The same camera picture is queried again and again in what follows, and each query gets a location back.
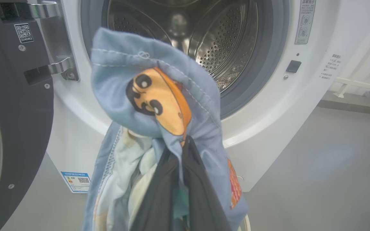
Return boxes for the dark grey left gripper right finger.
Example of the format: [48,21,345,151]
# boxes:
[181,135,232,231]

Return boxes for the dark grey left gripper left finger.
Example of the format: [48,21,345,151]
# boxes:
[130,146,181,231]

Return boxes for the blue cartoon print garment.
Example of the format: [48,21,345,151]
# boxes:
[82,27,249,231]

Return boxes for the black round washer door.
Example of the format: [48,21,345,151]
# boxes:
[0,0,54,231]

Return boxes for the white front-load washing machine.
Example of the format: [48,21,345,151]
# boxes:
[45,0,370,193]

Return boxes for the grey rubber door gasket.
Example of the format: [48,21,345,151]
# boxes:
[81,0,290,119]

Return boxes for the black square door lock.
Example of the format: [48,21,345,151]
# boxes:
[286,60,302,73]

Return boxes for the chrome door hinge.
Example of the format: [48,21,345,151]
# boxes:
[28,0,80,81]

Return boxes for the blue white energy label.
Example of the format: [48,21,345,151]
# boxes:
[61,171,91,193]

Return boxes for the steel perforated washer drum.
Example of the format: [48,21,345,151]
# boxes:
[107,0,259,93]

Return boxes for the white metal railing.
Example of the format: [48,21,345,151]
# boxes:
[333,19,370,98]

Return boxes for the grey warning sticker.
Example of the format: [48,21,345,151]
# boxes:
[294,0,316,45]

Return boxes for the white QR code sticker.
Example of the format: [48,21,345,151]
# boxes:
[14,23,34,44]

